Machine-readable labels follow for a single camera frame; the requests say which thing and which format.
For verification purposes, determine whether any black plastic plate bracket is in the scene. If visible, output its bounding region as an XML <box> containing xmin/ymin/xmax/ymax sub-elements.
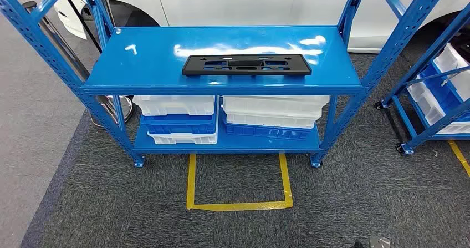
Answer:
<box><xmin>181</xmin><ymin>54</ymin><xmax>313</xmax><ymax>77</ymax></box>

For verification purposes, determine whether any blue metal shelf rack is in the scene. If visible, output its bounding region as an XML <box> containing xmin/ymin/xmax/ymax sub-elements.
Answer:
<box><xmin>0</xmin><ymin>0</ymin><xmax>453</xmax><ymax>168</ymax></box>
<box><xmin>374</xmin><ymin>3</ymin><xmax>470</xmax><ymax>155</ymax></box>

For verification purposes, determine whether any wide white plastic bin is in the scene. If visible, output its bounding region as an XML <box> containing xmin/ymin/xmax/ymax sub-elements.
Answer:
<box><xmin>225</xmin><ymin>113</ymin><xmax>317</xmax><ymax>129</ymax></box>
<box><xmin>222</xmin><ymin>95</ymin><xmax>330</xmax><ymax>119</ymax></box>

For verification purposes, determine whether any wide blue plastic bin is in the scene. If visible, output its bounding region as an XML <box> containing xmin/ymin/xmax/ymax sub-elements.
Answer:
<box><xmin>224</xmin><ymin>121</ymin><xmax>313</xmax><ymax>141</ymax></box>

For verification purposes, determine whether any yellow floor tape square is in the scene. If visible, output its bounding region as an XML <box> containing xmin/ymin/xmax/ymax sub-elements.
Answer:
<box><xmin>448</xmin><ymin>140</ymin><xmax>470</xmax><ymax>177</ymax></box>
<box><xmin>186</xmin><ymin>152</ymin><xmax>294</xmax><ymax>212</ymax></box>

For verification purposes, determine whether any white car red stripe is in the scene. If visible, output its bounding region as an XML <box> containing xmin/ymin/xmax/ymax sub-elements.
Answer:
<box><xmin>42</xmin><ymin>0</ymin><xmax>470</xmax><ymax>54</ymax></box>

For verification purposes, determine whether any black capped stanchion pole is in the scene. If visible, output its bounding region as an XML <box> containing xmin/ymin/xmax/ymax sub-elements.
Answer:
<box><xmin>64</xmin><ymin>0</ymin><xmax>103</xmax><ymax>53</ymax></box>
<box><xmin>22</xmin><ymin>1</ymin><xmax>135</xmax><ymax>128</ymax></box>

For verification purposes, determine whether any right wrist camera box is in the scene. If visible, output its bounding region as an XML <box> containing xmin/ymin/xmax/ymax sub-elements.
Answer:
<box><xmin>368</xmin><ymin>237</ymin><xmax>392</xmax><ymax>248</ymax></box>

